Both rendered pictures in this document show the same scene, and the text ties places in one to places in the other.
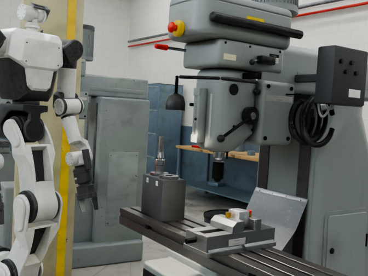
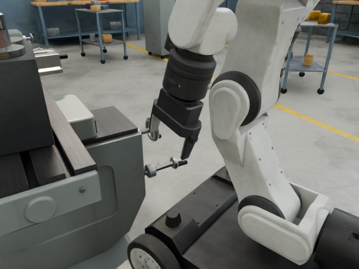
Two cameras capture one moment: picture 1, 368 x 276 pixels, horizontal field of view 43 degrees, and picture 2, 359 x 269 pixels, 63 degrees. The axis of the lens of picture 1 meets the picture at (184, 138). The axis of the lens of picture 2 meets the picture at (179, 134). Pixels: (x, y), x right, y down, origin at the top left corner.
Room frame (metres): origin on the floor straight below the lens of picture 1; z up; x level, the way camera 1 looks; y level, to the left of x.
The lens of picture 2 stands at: (2.78, 0.48, 1.28)
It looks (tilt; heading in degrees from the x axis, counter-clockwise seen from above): 28 degrees down; 183
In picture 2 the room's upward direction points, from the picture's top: straight up
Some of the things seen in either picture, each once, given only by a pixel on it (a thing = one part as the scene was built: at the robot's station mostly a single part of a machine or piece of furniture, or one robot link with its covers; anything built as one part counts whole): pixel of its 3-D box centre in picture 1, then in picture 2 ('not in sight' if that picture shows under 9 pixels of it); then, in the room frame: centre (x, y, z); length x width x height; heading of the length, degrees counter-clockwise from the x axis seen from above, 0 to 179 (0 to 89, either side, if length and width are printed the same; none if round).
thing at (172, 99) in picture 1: (175, 101); not in sight; (1.70, 0.04, 1.49); 0.07 x 0.07 x 0.06
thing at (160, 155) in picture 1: (160, 147); not in sight; (2.22, 0.11, 1.28); 0.03 x 0.03 x 0.11
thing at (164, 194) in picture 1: (162, 195); (12, 90); (2.17, 0.08, 1.06); 0.22 x 0.12 x 0.20; 29
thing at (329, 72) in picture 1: (342, 76); not in sight; (1.76, -0.58, 1.62); 0.20 x 0.09 x 0.21; 125
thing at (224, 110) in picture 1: (222, 110); not in sight; (1.87, -0.15, 1.47); 0.21 x 0.19 x 0.32; 35
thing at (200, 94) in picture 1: (199, 115); not in sight; (1.80, -0.05, 1.44); 0.04 x 0.04 x 0.21; 35
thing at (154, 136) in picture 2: not in sight; (145, 131); (1.58, 0.27, 0.66); 0.16 x 0.12 x 0.12; 125
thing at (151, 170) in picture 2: not in sight; (166, 165); (1.68, 0.37, 0.54); 0.22 x 0.06 x 0.06; 125
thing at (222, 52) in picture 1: (233, 58); not in sight; (1.89, -0.18, 1.68); 0.34 x 0.24 x 0.10; 125
